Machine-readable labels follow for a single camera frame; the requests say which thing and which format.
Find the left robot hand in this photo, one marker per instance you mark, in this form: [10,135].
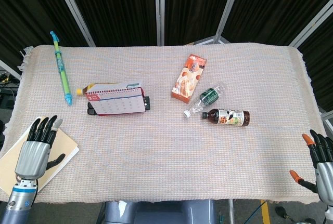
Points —
[32,157]

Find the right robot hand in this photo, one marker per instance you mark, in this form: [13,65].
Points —
[320,153]

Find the desk calendar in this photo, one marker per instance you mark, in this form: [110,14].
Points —
[117,98]

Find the manila folder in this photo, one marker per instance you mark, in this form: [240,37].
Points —
[54,151]

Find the yellow cap tea bottle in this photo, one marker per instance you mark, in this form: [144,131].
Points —
[83,89]

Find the green blue water gun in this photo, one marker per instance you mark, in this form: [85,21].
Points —
[62,68]

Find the dark tea bottle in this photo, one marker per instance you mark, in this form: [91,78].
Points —
[226,117]

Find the clear green label bottle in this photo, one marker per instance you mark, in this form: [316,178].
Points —
[208,98]

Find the woven beige tablecloth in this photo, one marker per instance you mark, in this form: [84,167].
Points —
[166,135]

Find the grey robot torso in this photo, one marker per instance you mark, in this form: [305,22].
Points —
[158,212]

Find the orange snack box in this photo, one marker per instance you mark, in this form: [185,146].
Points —
[188,78]

